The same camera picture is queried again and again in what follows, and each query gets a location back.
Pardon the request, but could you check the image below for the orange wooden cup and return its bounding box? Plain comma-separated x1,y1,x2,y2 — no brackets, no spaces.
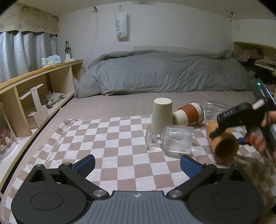
206,120,239,164

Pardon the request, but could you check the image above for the clear ribbed glass tumbler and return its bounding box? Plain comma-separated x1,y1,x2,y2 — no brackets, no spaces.
205,100,232,120

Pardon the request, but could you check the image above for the green glass bottle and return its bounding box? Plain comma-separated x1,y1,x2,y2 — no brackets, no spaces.
65,41,72,57

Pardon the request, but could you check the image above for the ribbed stemmed glass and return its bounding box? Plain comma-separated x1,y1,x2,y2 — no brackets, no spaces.
145,125,194,154

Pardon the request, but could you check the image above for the checkered brown white cloth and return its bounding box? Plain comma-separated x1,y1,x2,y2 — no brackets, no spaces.
1,115,275,223

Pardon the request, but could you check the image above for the grey duvet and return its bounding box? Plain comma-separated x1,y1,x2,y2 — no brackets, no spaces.
75,49,255,98

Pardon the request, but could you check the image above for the beige curtain valance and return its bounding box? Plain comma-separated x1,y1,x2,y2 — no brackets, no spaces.
1,3,59,35

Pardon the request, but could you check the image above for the person's right hand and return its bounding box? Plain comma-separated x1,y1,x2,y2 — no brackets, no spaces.
244,111,276,157

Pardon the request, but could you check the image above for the grey curtain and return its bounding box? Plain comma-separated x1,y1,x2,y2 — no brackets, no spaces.
1,31,57,83

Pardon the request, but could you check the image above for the white hanging sweet bag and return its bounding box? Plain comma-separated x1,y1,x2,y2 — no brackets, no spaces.
115,5,128,40

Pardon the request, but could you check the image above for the tissue box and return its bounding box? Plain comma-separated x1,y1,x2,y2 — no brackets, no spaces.
41,55,61,68

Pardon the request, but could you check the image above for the small wooden stand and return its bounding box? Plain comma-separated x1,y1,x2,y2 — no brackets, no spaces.
19,84,49,129

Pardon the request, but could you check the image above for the wooden wall shelf niche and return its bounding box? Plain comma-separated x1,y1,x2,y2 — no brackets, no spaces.
233,41,275,77

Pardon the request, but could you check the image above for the cream ceramic cup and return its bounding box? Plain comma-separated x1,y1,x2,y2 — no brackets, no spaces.
151,98,173,134

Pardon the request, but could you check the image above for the white charger block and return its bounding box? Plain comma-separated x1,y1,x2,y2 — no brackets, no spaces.
65,54,75,63

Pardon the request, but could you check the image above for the wooden bedside shelf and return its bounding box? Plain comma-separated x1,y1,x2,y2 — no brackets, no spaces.
1,60,85,194

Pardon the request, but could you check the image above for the cream cup brown sleeve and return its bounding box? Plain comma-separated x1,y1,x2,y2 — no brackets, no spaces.
173,102,204,126

